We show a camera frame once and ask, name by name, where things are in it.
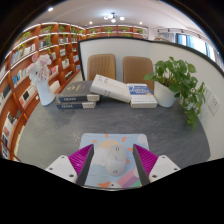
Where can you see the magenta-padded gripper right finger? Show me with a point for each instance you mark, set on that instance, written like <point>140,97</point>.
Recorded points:
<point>165,166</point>

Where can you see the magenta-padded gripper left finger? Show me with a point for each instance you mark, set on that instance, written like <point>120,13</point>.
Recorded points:
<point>60,166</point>

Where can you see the white computer mouse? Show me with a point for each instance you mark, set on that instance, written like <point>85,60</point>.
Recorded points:
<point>116,161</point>

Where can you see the pastel cloud print mouse pad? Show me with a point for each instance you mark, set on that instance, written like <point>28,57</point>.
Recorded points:
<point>103,140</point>

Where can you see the white pitcher vase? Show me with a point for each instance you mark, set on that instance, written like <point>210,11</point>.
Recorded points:
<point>45,95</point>

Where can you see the green plant in white pot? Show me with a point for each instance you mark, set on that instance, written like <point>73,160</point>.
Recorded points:
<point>176,78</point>

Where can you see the white leaning book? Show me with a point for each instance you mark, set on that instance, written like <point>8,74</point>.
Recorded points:
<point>110,88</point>

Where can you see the long orange bookshelf unit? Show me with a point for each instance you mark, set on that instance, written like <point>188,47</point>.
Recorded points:
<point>20,76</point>

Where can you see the pink and white flowers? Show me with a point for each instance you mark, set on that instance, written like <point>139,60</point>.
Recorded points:
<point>38,68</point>

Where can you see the tan upholstered chair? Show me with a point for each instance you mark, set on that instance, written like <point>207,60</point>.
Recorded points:
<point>101,66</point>
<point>137,69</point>

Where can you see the window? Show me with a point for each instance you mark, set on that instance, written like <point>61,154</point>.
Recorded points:
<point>196,45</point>

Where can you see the orange shelf unit with plants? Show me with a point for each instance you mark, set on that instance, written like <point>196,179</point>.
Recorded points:
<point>115,30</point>

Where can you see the recessed ceiling lights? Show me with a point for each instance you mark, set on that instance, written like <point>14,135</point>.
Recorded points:
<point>50,9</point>

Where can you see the globe bulb chandelier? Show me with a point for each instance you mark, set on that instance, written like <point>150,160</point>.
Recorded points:
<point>113,16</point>

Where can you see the white wall socket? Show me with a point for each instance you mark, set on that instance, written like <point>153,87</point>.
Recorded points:
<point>213,104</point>
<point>206,93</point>

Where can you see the black ceiling track light rail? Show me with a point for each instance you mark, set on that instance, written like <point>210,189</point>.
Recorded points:
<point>176,30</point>

